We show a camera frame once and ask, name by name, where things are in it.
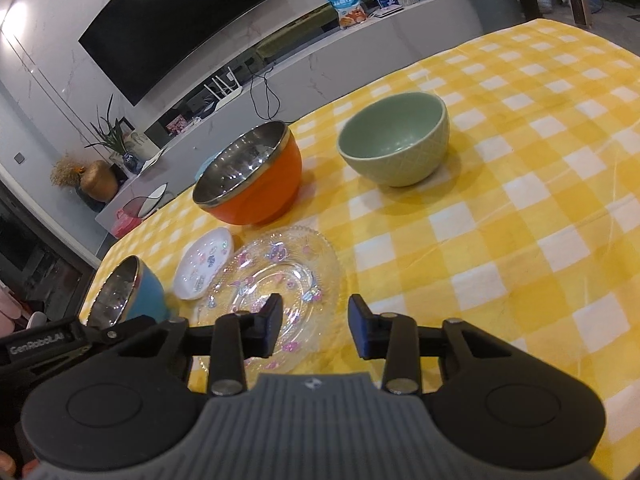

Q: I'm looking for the person's hand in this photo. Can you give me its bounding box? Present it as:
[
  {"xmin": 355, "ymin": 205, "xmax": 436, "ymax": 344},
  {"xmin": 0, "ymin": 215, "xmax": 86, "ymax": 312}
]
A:
[{"xmin": 0, "ymin": 451, "xmax": 39, "ymax": 479}]

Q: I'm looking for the orange steel bowl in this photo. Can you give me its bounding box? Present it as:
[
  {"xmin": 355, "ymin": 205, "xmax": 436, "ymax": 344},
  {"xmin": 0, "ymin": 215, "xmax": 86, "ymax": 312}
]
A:
[{"xmin": 192, "ymin": 120, "xmax": 303, "ymax": 226}]

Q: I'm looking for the yellow checkered tablecloth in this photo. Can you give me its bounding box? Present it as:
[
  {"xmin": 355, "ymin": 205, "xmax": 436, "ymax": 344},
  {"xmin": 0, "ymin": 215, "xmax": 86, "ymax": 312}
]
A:
[{"xmin": 79, "ymin": 17, "xmax": 640, "ymax": 480}]

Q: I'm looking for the white marble tv console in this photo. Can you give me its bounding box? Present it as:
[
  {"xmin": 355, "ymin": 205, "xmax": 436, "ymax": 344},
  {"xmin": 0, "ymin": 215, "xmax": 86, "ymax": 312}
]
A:
[{"xmin": 96, "ymin": 0, "xmax": 483, "ymax": 230}]

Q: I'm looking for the small white decorated plate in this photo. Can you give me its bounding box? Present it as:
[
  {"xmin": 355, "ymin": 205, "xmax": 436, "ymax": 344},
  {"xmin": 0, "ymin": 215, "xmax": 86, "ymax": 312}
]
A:
[{"xmin": 172, "ymin": 228, "xmax": 234, "ymax": 300}]

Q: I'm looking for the pink small heater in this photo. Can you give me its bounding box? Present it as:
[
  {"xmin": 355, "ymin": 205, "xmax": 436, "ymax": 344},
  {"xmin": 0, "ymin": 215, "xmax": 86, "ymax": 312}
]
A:
[{"xmin": 568, "ymin": 0, "xmax": 592, "ymax": 29}]

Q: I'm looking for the blue steel bowl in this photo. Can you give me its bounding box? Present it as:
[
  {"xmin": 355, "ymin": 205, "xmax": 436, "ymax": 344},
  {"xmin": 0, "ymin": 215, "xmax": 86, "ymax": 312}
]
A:
[{"xmin": 87, "ymin": 255, "xmax": 170, "ymax": 330}]

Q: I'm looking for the blue snack bag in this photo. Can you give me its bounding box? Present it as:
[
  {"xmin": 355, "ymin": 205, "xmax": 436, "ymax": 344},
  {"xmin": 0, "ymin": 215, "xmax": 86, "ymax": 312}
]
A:
[{"xmin": 326, "ymin": 0, "xmax": 368, "ymax": 29}]

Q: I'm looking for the golden vase with flowers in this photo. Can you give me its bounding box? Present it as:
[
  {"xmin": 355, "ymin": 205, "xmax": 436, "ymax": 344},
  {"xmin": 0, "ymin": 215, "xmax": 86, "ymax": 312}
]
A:
[{"xmin": 50, "ymin": 155, "xmax": 119, "ymax": 204}]

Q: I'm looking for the clear glass decorated plate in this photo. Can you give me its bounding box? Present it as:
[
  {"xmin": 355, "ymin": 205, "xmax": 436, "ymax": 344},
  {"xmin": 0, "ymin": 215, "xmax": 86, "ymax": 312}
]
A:
[{"xmin": 191, "ymin": 226, "xmax": 341, "ymax": 384}]

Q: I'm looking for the black wall television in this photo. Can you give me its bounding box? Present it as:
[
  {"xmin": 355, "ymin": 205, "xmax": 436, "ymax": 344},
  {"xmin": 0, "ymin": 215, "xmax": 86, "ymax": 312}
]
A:
[{"xmin": 79, "ymin": 0, "xmax": 266, "ymax": 105}]

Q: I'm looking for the blue vase green plant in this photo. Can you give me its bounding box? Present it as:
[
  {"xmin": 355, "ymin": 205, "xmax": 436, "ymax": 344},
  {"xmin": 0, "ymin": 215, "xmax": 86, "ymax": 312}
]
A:
[{"xmin": 88, "ymin": 96, "xmax": 143, "ymax": 174}]

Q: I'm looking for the black power cable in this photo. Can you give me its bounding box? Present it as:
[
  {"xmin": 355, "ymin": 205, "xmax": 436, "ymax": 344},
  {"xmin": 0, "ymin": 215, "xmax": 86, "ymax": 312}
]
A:
[{"xmin": 248, "ymin": 62, "xmax": 282, "ymax": 123}]

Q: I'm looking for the green ceramic bowl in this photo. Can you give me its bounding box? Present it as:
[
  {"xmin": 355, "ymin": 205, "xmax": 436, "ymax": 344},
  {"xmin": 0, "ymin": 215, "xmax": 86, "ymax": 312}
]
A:
[{"xmin": 337, "ymin": 92, "xmax": 450, "ymax": 188}]

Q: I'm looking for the white wifi router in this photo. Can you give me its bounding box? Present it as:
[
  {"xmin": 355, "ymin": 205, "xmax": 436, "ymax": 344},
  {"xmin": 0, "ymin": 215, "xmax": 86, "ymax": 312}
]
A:
[{"xmin": 204, "ymin": 66, "xmax": 243, "ymax": 110}]

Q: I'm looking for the pink plastic basket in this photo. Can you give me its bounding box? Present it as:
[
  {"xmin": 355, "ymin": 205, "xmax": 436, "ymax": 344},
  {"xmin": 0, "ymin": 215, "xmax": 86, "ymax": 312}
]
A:
[{"xmin": 111, "ymin": 209, "xmax": 141, "ymax": 240}]

